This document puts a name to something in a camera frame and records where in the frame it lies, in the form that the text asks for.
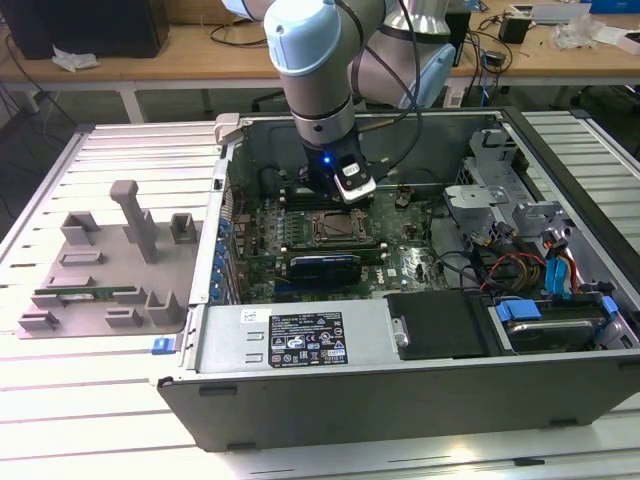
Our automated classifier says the flat white box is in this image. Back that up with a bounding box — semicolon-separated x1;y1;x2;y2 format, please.
594;24;640;55

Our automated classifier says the black plastic shroud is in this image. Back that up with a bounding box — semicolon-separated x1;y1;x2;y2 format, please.
387;292;494;361

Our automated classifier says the clear plastic bag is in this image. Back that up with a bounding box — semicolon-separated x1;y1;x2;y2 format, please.
551;13;600;51

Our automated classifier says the hard disk in blue carrier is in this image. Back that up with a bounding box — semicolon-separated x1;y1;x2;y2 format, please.
492;298;619;356

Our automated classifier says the blue flat data cable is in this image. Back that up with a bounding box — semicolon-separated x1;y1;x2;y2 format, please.
543;238;579;301

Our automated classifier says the black computer tower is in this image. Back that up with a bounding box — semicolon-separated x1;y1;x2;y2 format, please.
0;0;171;61

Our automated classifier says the green motherboard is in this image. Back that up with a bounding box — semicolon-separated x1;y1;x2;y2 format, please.
219;187;451;304

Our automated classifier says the small black box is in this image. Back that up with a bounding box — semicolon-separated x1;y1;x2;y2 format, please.
498;13;532;45

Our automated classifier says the silver power supply with label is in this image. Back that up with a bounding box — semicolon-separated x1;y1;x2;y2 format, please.
187;299;401;374

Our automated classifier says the metal socket cover frame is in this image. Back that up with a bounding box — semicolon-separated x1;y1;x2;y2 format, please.
312;209;370;242

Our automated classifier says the black graphics card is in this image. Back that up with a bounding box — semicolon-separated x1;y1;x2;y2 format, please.
287;252;364;290

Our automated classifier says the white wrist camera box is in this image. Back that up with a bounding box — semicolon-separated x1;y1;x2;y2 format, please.
333;154;378;204

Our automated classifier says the open black PC case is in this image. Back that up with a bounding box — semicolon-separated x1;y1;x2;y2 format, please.
157;105;640;451

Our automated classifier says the green RAM stick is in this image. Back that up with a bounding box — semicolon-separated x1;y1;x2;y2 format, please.
33;284;140;302

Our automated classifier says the CPU with silver top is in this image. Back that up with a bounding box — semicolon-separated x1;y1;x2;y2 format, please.
319;214;359;237

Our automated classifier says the silver drive cage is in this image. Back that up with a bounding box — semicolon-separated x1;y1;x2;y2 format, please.
442;127;576;261

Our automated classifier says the crumpled white paper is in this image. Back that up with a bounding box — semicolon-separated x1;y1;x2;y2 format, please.
51;43;100;72

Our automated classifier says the long wooden desk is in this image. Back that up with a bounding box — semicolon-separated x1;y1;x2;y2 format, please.
0;9;640;94

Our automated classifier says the coloured power wire bundle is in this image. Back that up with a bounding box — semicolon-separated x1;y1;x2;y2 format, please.
479;252;546;291

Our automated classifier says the grey parts rack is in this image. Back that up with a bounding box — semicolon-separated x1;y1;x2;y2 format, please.
14;179;205;342

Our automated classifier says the CPU socket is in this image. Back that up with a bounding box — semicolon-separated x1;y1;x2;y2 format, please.
310;208;370;242

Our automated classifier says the black camera cable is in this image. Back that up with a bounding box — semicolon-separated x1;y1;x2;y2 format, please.
372;0;426;176

